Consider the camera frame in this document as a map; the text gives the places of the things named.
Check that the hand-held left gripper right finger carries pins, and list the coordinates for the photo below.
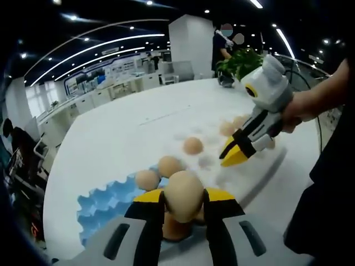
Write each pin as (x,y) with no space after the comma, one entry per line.
(220,235)

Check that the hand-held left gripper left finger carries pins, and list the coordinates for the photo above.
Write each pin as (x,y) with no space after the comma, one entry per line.
(147,235)

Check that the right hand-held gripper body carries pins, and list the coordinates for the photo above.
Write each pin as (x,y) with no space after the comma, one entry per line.
(270,88)

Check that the blue egg tray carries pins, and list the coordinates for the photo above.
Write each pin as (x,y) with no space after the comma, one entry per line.
(105,199)

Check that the person's right hand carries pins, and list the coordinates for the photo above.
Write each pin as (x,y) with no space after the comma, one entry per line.
(296,109)

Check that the green potted plant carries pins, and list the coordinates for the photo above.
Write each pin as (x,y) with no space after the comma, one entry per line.
(244,62)

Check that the dark bowl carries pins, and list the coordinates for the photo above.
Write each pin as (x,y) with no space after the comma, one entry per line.
(226,81)

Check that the straight ceiling light bar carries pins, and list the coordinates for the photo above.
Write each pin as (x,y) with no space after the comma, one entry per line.
(285,41)

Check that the white foam pad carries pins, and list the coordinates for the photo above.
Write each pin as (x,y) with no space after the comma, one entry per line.
(222,177)

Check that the person's dark clothing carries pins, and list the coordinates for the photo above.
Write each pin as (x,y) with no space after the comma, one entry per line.
(327,194)

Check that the white table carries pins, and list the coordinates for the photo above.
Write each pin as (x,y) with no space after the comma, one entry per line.
(116,133)

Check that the row of white cabinets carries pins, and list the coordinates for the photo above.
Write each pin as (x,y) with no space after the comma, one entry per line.
(97,94)

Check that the white frame office chair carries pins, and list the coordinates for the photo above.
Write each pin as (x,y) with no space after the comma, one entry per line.
(38,147)

